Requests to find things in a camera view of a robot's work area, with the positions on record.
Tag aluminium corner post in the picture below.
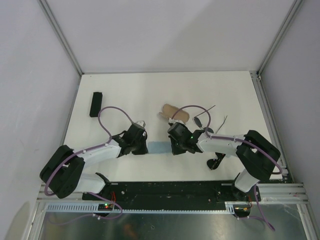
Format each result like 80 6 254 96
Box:
37 0 84 77
256 0 305 76

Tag thin metal frame sunglasses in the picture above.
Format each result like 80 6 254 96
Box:
192 105 229 135

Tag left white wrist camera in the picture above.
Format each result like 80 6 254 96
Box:
135 120 146 128

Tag left aluminium corner post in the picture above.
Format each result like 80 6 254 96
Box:
37 0 84 77

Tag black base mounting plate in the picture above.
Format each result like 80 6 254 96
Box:
98 180 261 211

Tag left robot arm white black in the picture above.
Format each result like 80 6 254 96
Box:
39 121 148 200

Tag black folded sunglasses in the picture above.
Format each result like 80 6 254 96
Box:
206 152 226 170

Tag blue cleaning cloth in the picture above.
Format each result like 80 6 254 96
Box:
147 141 172 154

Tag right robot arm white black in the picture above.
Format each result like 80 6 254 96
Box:
167 121 282 201

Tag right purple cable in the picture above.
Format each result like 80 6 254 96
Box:
171 104 283 231

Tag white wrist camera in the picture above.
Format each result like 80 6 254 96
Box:
168 118 176 126
135 120 146 128

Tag white slotted cable duct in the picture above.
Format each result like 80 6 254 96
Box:
46 202 235 214

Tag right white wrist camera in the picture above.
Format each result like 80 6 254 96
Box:
168 118 176 126

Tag right aluminium corner post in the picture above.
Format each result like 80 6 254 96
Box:
256 0 305 76

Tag black rectangular glasses case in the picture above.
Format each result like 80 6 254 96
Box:
89 92 103 118

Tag patterned glasses case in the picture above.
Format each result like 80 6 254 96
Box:
158 103 190 124

